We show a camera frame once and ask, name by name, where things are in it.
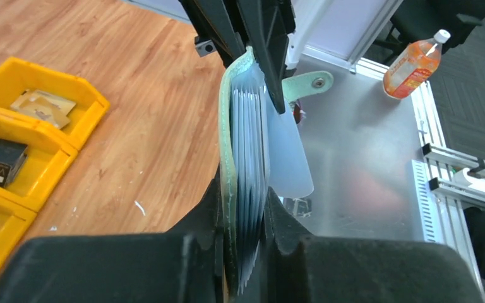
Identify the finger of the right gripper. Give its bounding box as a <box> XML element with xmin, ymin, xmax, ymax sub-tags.
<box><xmin>236</xmin><ymin>0</ymin><xmax>296</xmax><ymax>114</ymax></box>
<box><xmin>180</xmin><ymin>0</ymin><xmax>245</xmax><ymax>67</ymax></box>

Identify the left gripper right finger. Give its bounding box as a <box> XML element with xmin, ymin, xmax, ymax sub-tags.
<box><xmin>263</xmin><ymin>190</ymin><xmax>483</xmax><ymax>302</ymax></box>

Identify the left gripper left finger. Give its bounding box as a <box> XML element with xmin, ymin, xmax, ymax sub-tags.
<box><xmin>0</xmin><ymin>175</ymin><xmax>224</xmax><ymax>302</ymax></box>

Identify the green card holder wallet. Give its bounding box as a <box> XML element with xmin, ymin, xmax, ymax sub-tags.
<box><xmin>219</xmin><ymin>47</ymin><xmax>334</xmax><ymax>298</ymax></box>

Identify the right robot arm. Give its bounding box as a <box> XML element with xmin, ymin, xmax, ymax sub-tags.
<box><xmin>181</xmin><ymin>0</ymin><xmax>331</xmax><ymax>114</ymax></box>

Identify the black office chair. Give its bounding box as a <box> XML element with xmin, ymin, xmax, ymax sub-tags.
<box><xmin>374</xmin><ymin>0</ymin><xmax>485</xmax><ymax>56</ymax></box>

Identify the orange drink bottle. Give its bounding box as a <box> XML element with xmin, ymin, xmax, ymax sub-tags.
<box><xmin>383</xmin><ymin>29</ymin><xmax>451</xmax><ymax>99</ymax></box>

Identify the middle yellow plastic bin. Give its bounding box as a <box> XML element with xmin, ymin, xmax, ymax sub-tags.
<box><xmin>0</xmin><ymin>108</ymin><xmax>78</xmax><ymax>212</ymax></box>

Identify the right yellow plastic bin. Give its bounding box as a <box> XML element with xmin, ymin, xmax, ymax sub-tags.
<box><xmin>0</xmin><ymin>57</ymin><xmax>110</xmax><ymax>150</ymax></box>

